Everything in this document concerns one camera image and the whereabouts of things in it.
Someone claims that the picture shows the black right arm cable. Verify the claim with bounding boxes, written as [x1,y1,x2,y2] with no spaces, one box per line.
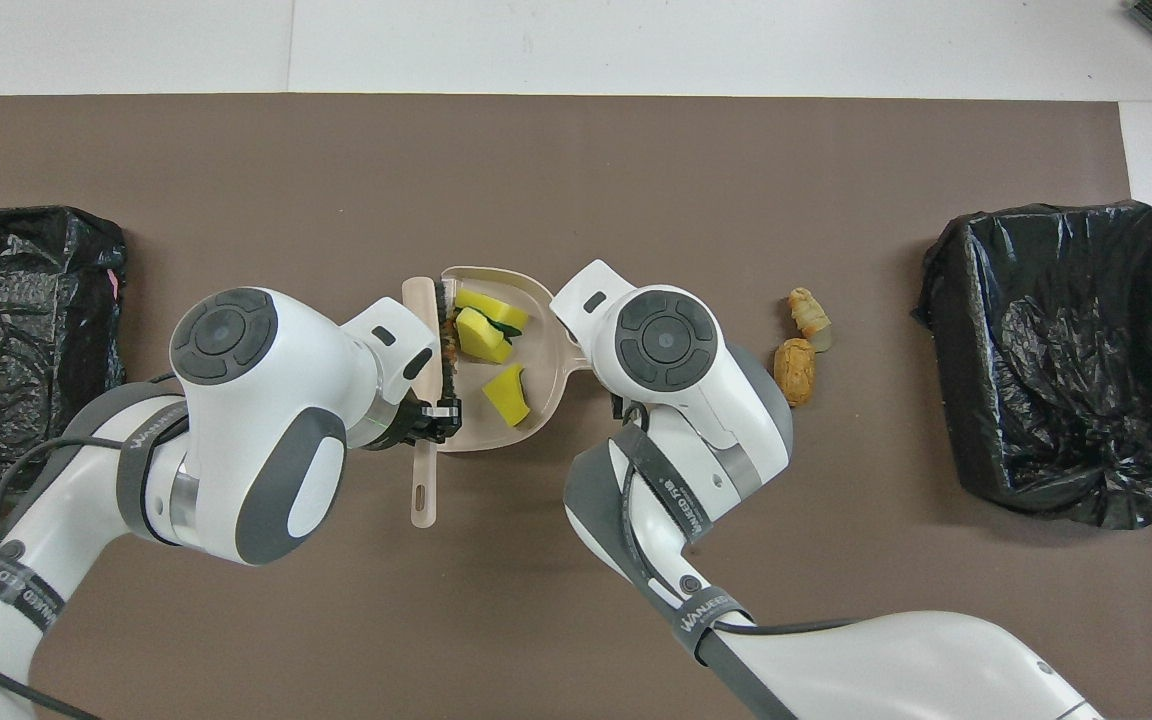
[612,395,862,641]

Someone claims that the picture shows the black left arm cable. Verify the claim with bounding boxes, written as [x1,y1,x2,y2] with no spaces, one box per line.
[0,375,182,720]

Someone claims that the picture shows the brown table mat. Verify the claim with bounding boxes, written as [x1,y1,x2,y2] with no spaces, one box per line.
[0,93,1152,720]

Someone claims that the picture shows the beige plastic dustpan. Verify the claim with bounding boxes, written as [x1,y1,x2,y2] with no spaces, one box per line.
[431,265,593,453]

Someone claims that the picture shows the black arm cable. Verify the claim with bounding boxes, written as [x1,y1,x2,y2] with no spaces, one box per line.
[0,375,182,720]
[612,395,862,641]

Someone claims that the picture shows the yellow sponge piece green backing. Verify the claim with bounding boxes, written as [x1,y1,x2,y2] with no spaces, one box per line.
[454,308,515,364]

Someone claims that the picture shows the small yellow sponge piece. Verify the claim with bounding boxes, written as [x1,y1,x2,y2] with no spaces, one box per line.
[482,363,531,428]

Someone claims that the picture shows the closed black-wrapped bin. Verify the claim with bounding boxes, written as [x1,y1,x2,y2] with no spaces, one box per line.
[0,206,127,501]

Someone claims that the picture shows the brown bread roll toy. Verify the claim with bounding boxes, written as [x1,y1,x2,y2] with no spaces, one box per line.
[773,338,818,408]

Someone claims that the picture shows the pale ridged pastry toy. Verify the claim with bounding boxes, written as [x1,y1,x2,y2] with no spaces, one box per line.
[788,288,834,353]

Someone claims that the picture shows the open black-lined trash bin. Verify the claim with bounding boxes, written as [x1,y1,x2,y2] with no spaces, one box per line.
[912,200,1152,531]

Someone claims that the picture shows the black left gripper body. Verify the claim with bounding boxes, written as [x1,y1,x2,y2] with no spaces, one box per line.
[364,395,429,451]

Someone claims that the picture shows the notched yellow sponge piece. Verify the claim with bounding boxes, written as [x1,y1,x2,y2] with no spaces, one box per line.
[454,288,530,336]

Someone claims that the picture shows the beige hand brush black bristles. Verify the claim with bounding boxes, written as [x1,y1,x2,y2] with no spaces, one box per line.
[401,277,464,529]

